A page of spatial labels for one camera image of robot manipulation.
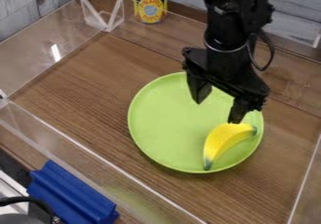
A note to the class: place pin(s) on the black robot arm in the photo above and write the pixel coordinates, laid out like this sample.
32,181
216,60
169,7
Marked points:
236,24

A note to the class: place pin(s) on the green plate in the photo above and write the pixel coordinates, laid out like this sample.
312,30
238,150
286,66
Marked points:
169,125

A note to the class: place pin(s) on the blue plastic block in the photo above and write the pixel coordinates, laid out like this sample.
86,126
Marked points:
74,201

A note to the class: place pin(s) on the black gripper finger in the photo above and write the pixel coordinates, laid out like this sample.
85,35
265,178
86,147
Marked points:
238,110
200,88

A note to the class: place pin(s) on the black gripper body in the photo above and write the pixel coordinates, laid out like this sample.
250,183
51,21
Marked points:
229,72

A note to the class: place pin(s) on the yellow labelled tin can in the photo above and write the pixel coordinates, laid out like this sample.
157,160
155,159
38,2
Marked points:
150,11

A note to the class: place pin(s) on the yellow banana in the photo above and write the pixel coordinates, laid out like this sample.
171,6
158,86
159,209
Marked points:
221,140

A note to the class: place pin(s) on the clear acrylic corner bracket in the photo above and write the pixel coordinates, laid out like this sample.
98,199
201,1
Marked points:
103,20

